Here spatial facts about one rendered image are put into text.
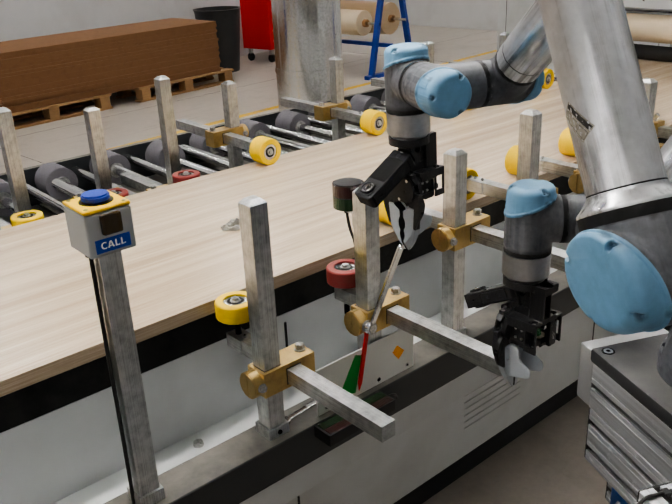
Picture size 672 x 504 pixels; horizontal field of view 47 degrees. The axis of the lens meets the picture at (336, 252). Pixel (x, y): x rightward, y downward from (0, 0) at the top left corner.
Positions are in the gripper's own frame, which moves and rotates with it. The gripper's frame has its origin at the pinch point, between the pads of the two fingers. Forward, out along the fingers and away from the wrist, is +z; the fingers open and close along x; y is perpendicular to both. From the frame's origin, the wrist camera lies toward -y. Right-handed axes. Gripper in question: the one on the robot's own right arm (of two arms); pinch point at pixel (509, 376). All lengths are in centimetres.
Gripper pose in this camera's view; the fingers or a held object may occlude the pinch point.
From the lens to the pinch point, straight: 139.8
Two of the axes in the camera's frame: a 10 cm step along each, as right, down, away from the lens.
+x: 7.5, -2.9, 5.9
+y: 6.6, 2.7, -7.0
